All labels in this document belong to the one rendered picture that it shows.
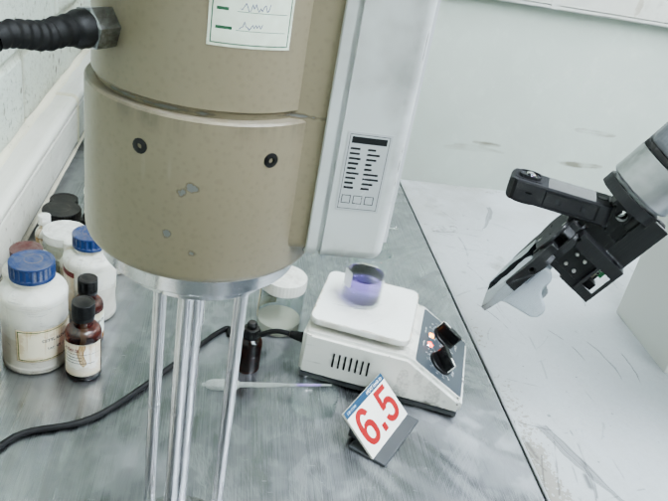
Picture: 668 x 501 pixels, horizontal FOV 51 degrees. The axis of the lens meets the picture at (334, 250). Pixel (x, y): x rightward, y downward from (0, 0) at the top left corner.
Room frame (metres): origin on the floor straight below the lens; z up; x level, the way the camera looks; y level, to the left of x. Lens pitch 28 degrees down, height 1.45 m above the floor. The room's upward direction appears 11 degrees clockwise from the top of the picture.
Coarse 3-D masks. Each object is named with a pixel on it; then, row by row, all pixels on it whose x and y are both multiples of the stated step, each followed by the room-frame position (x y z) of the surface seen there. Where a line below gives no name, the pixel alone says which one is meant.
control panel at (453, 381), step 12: (432, 324) 0.76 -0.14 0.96; (420, 336) 0.71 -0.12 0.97; (420, 348) 0.69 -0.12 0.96; (432, 348) 0.71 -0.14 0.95; (456, 348) 0.74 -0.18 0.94; (420, 360) 0.67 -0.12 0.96; (456, 360) 0.72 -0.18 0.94; (432, 372) 0.66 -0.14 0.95; (456, 372) 0.70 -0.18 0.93; (444, 384) 0.66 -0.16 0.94; (456, 384) 0.67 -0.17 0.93
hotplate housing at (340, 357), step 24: (312, 336) 0.67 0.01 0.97; (336, 336) 0.67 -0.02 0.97; (360, 336) 0.68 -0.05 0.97; (312, 360) 0.67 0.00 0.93; (336, 360) 0.67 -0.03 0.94; (360, 360) 0.66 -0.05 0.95; (384, 360) 0.66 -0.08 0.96; (408, 360) 0.66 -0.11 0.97; (336, 384) 0.67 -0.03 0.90; (360, 384) 0.66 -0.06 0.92; (408, 384) 0.66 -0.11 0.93; (432, 384) 0.65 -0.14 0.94; (432, 408) 0.65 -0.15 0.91; (456, 408) 0.65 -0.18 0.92
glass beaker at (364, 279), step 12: (384, 252) 0.75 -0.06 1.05; (348, 264) 0.73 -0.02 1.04; (360, 264) 0.71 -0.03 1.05; (372, 264) 0.71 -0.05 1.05; (384, 264) 0.72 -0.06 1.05; (348, 276) 0.72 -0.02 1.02; (360, 276) 0.71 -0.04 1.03; (372, 276) 0.71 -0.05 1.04; (384, 276) 0.72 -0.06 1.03; (348, 288) 0.72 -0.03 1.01; (360, 288) 0.71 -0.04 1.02; (372, 288) 0.71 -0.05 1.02; (348, 300) 0.72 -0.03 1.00; (360, 300) 0.71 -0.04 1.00; (372, 300) 0.71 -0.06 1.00
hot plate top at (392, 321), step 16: (336, 272) 0.79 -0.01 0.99; (336, 288) 0.75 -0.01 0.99; (384, 288) 0.77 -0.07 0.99; (400, 288) 0.78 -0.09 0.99; (320, 304) 0.71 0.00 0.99; (336, 304) 0.71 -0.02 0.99; (384, 304) 0.73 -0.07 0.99; (400, 304) 0.74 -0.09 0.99; (416, 304) 0.75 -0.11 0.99; (320, 320) 0.68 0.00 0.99; (336, 320) 0.68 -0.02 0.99; (352, 320) 0.69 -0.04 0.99; (368, 320) 0.69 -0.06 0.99; (384, 320) 0.70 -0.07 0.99; (400, 320) 0.70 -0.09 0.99; (368, 336) 0.67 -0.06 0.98; (384, 336) 0.67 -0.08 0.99; (400, 336) 0.67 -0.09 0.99
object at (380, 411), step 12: (384, 384) 0.65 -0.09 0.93; (372, 396) 0.62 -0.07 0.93; (384, 396) 0.63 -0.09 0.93; (360, 408) 0.60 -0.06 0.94; (372, 408) 0.61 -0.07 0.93; (384, 408) 0.62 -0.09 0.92; (396, 408) 0.63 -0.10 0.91; (360, 420) 0.58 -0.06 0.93; (372, 420) 0.60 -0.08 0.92; (384, 420) 0.61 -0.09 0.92; (396, 420) 0.62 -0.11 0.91; (360, 432) 0.57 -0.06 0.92; (372, 432) 0.58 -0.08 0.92; (384, 432) 0.59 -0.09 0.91; (372, 444) 0.57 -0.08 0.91
